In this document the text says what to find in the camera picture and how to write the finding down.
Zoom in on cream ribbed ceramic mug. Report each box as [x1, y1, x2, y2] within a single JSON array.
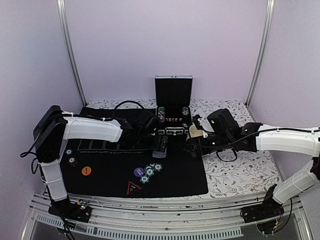
[[186, 123, 203, 145]]

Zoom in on aluminium front rail frame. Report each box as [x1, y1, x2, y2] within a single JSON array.
[[21, 192, 313, 240]]

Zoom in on red brown poker chip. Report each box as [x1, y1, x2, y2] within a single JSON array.
[[68, 157, 78, 168]]

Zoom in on triangular red black marker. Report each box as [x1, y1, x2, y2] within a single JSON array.
[[126, 180, 142, 195]]

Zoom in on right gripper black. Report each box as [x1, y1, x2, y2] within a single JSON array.
[[181, 132, 233, 158]]

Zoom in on purple small blind button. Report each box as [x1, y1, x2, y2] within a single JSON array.
[[133, 167, 145, 178]]

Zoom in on left chip stack in case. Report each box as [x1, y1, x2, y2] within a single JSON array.
[[157, 106, 166, 123]]

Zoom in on right aluminium corner post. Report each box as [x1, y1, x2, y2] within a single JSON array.
[[245, 0, 275, 108]]

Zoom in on dark green poker chip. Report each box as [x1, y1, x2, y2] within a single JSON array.
[[65, 149, 73, 156]]

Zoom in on orange big blind button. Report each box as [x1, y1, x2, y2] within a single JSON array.
[[81, 166, 92, 176]]

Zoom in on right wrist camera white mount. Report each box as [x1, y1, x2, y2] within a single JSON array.
[[192, 114, 214, 138]]

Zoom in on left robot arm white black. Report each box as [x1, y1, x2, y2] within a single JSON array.
[[19, 105, 168, 217]]

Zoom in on aluminium poker chip case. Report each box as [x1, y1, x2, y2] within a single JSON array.
[[154, 75, 193, 136]]

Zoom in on aluminium corner post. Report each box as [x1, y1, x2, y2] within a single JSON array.
[[56, 0, 87, 106], [245, 0, 275, 108]]

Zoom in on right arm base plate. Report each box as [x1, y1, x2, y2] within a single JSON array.
[[240, 200, 285, 223]]

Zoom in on red dice row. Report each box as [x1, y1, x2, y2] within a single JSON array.
[[165, 117, 182, 122]]

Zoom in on left aluminium corner post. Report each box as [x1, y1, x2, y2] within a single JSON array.
[[56, 0, 87, 106]]

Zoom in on right chip stack in case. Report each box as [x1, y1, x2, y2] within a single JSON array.
[[181, 106, 190, 118]]

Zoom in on black poker mat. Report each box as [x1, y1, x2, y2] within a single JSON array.
[[56, 107, 209, 198]]

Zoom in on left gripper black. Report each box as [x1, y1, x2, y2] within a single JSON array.
[[136, 133, 169, 153]]

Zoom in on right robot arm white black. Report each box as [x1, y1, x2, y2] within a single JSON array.
[[187, 108, 320, 218]]

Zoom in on chip stack in case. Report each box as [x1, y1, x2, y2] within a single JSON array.
[[157, 106, 166, 123], [181, 106, 190, 118]]

